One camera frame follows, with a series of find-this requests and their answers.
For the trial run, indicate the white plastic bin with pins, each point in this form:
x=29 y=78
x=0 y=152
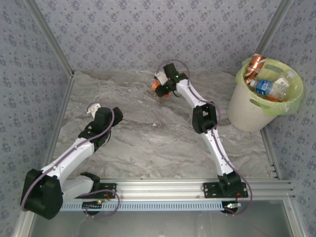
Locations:
x=244 y=116

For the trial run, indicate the wide aluminium frame rail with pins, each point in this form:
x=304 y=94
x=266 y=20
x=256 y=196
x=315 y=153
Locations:
x=158 y=188

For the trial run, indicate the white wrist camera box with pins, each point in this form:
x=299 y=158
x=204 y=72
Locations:
x=93 y=108
x=161 y=77

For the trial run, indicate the grey metal shelf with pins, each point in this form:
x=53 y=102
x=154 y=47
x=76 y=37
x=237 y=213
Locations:
x=158 y=224

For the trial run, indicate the aluminium frame post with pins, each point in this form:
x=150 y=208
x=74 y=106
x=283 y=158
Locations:
x=274 y=24
x=51 y=37

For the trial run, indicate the clear bottle white label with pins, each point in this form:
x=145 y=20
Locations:
x=280 y=86

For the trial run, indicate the small blue label bottle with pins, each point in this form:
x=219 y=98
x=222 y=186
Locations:
x=263 y=87

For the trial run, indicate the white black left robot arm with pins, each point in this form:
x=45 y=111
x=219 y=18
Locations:
x=42 y=195

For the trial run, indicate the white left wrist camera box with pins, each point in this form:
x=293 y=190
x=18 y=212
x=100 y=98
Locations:
x=93 y=108

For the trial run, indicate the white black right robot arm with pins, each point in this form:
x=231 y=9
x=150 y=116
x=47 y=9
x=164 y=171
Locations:
x=205 y=118

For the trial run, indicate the aluminium shelf frame rail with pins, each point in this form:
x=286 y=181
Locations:
x=22 y=229
x=296 y=222

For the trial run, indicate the copper label bottle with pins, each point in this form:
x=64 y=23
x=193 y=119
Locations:
x=254 y=66

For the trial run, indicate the small black circuit board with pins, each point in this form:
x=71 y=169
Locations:
x=230 y=205
x=90 y=205

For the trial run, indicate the thin aluminium table edge rail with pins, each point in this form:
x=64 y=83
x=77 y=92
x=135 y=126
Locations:
x=111 y=71

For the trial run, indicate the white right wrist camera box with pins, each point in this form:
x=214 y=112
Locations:
x=161 y=77

